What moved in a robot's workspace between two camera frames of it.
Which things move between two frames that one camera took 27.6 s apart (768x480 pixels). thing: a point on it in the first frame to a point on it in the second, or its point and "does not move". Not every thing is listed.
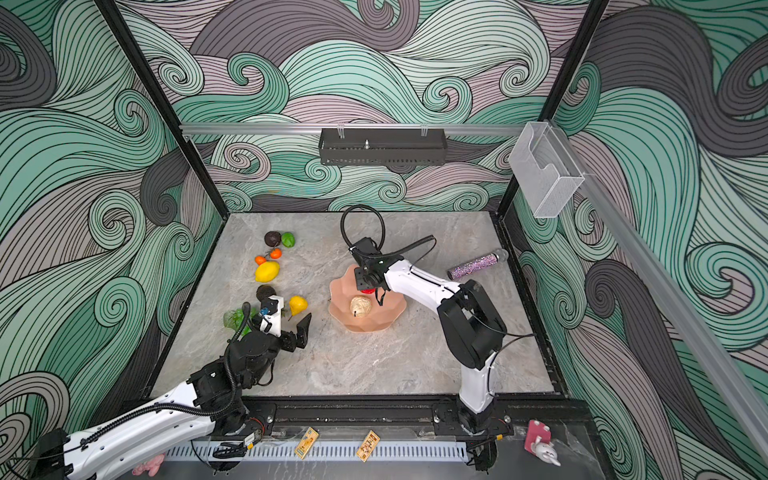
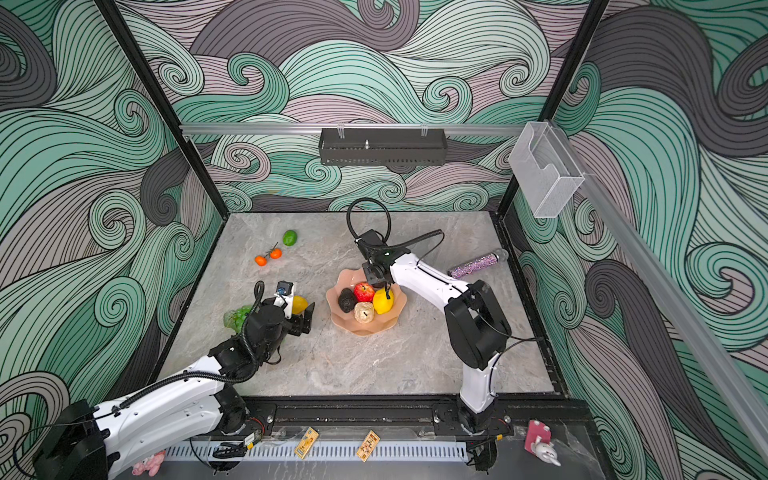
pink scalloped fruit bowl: [344, 287] does not move
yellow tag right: [368, 446] does not move
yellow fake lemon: [267, 271] to [383, 304]
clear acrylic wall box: [543, 169] does not move
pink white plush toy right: [538, 442] does not move
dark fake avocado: [264, 291] to [346, 300]
